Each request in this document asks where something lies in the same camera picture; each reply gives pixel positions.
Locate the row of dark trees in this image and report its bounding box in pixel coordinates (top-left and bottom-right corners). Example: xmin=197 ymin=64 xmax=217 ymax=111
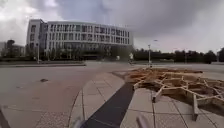
xmin=133 ymin=47 xmax=224 ymax=64

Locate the white building with window bands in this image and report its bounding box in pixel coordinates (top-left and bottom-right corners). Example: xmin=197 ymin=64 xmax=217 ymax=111
xmin=25 ymin=18 xmax=134 ymax=61

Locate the tree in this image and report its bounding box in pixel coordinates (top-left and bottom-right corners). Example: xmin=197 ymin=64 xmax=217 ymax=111
xmin=1 ymin=39 xmax=17 ymax=58

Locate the row of small trees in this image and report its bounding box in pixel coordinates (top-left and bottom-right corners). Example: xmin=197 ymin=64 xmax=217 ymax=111
xmin=26 ymin=44 xmax=131 ymax=62

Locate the low wooden frame structure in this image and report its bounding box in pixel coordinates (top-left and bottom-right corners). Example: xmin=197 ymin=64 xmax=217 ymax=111
xmin=124 ymin=66 xmax=224 ymax=122

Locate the person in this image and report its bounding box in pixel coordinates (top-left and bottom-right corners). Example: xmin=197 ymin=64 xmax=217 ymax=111
xmin=128 ymin=52 xmax=135 ymax=65

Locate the grey slab pavement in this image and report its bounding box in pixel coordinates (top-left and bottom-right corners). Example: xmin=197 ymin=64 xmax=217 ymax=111
xmin=0 ymin=61 xmax=224 ymax=128

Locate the lamp pole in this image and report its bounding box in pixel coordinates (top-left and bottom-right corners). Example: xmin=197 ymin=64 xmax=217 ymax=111
xmin=147 ymin=39 xmax=159 ymax=68

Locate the low hedge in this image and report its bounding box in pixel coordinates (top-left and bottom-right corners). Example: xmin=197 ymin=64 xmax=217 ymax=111
xmin=0 ymin=59 xmax=87 ymax=68

